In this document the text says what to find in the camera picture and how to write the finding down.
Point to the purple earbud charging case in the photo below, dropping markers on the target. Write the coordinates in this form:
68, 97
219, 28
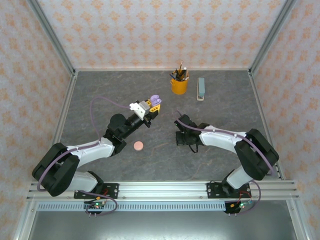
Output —
156, 99

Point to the pink earbud charging case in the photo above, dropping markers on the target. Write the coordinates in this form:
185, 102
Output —
138, 146

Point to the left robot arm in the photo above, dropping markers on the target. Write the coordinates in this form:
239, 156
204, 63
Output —
55, 170

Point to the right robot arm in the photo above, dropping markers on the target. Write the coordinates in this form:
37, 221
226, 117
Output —
260, 152

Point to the yellow pen cup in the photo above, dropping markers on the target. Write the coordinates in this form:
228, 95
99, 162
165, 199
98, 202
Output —
179, 87

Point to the blue pen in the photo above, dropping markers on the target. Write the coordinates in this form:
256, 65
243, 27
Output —
173, 75

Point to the black pen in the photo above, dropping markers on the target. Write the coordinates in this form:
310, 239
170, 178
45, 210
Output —
177, 74

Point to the brown pencil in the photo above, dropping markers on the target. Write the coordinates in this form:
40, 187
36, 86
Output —
180, 66

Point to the white-tipped pen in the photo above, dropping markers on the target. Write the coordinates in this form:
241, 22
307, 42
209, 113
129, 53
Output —
185, 70

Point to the grey-blue stapler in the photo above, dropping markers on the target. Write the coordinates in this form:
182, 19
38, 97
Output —
201, 87

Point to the yellow power connector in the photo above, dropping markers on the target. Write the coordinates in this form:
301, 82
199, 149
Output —
233, 205
100, 198

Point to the small circuit board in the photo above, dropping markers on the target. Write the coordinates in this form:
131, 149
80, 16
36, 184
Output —
242, 205
96, 205

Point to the grey metal panel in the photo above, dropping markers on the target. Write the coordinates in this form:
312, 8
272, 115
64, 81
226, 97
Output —
162, 226

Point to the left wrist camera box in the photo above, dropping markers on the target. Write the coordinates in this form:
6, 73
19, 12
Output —
138, 110

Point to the aluminium back rail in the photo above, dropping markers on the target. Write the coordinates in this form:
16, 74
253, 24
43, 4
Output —
162, 69

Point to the aluminium mounting rail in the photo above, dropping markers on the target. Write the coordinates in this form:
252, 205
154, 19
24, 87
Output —
162, 190

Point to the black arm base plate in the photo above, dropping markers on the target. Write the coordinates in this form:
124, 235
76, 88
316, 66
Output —
112, 190
213, 190

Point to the aluminium side rail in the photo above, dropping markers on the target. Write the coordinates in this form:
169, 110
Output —
258, 100
67, 100

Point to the aluminium frame post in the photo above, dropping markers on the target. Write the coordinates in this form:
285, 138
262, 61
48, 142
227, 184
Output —
270, 37
53, 37

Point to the aluminium frame leg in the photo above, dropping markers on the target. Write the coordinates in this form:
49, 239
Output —
25, 222
297, 222

